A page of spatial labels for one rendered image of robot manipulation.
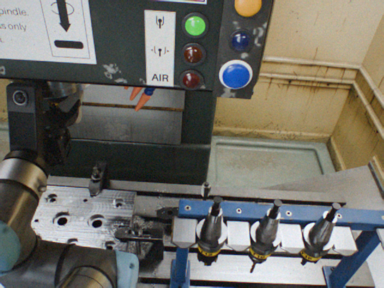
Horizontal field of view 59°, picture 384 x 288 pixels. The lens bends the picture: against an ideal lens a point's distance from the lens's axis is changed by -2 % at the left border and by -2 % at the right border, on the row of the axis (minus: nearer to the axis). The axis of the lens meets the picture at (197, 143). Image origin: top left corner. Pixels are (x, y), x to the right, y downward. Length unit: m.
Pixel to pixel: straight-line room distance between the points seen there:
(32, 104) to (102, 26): 0.23
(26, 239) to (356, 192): 1.22
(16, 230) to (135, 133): 0.88
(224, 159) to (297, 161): 0.38
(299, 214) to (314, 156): 1.14
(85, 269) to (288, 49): 1.28
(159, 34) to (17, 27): 0.15
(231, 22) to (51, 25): 0.18
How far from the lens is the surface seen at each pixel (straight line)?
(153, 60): 0.38
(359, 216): 0.83
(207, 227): 0.68
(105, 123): 1.32
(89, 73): 0.41
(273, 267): 1.08
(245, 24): 0.36
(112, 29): 0.38
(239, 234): 0.73
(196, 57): 0.37
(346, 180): 1.52
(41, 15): 0.39
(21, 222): 0.52
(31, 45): 0.41
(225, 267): 1.05
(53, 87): 0.61
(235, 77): 0.38
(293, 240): 0.75
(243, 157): 1.78
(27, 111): 0.57
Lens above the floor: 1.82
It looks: 43 degrees down
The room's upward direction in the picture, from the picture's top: 6 degrees clockwise
